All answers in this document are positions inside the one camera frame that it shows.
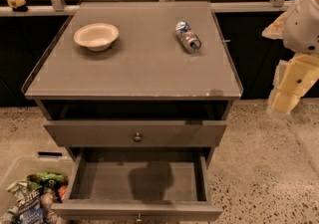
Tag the grey drawer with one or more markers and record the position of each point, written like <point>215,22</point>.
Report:
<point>139,184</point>
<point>136,133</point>

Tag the grey drawer cabinet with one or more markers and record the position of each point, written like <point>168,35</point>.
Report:
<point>146,74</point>

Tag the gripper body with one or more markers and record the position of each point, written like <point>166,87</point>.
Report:
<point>303,25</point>

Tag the grey top drawer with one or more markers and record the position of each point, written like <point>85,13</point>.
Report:
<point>136,133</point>

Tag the white green snack bag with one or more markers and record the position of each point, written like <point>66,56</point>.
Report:
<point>25,190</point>

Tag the blue snack bag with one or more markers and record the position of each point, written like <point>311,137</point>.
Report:
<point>30,210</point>

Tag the yellow black object on ledge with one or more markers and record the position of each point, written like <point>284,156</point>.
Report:
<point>18,5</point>

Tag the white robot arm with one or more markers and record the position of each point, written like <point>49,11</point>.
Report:
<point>298,28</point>

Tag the crushed blue silver can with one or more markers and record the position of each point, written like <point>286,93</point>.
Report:
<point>189,40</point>

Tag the white paper bowl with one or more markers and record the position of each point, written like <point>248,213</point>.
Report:
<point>96,37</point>

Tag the clear plastic bin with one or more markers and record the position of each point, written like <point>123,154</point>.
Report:
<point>19,170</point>

